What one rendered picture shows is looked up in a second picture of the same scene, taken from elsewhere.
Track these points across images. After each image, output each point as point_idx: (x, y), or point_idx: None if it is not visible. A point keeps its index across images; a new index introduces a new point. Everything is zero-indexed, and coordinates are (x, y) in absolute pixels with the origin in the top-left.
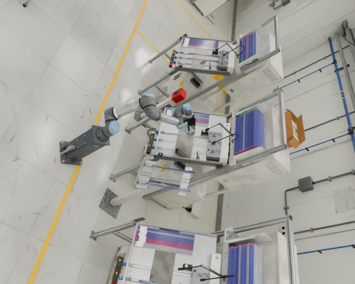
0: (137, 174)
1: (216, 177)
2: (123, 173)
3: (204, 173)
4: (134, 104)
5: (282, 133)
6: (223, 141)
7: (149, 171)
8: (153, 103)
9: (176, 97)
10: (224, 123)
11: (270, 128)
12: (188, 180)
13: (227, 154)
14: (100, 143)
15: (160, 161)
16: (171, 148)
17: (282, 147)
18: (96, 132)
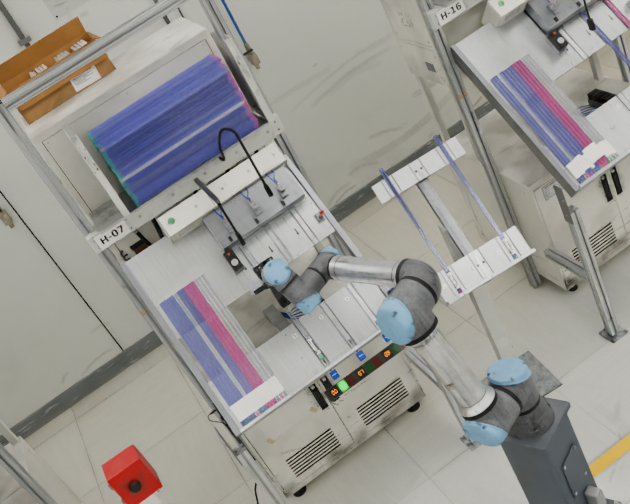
0: (506, 268)
1: None
2: None
3: None
4: (443, 343)
5: (160, 12)
6: (230, 189)
7: (467, 263)
8: (408, 282)
9: (149, 469)
10: (168, 232)
11: (116, 94)
12: (410, 166)
13: (262, 151)
14: (547, 398)
15: (344, 364)
16: (348, 295)
17: None
18: (548, 423)
